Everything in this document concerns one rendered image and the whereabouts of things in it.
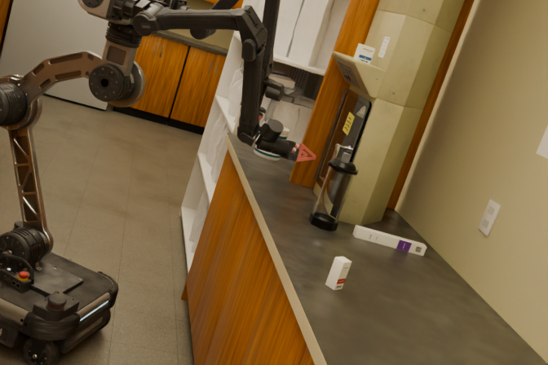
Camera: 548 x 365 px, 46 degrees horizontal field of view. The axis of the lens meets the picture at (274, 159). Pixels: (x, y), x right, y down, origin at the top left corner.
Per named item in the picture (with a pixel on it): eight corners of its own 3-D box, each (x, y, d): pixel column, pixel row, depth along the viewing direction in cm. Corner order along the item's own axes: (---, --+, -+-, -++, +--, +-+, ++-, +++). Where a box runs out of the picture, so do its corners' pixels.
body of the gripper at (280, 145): (289, 141, 239) (271, 135, 237) (298, 142, 230) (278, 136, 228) (284, 158, 239) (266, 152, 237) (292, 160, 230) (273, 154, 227)
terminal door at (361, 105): (316, 180, 267) (348, 88, 258) (335, 205, 238) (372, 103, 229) (314, 179, 267) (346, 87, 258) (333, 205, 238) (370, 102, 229)
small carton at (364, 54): (365, 63, 239) (370, 46, 237) (369, 64, 234) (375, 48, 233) (352, 59, 237) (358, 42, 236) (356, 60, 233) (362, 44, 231)
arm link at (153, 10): (138, -3, 219) (130, 3, 215) (165, 6, 216) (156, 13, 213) (139, 20, 225) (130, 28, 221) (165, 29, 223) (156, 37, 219)
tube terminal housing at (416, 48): (367, 204, 275) (432, 28, 258) (393, 235, 244) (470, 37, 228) (312, 191, 269) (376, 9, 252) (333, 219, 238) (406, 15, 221)
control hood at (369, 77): (350, 82, 259) (359, 59, 256) (376, 98, 228) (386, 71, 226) (324, 74, 256) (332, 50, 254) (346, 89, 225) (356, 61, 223)
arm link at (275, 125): (247, 125, 236) (237, 138, 230) (259, 103, 228) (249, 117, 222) (275, 142, 236) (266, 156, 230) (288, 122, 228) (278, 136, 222)
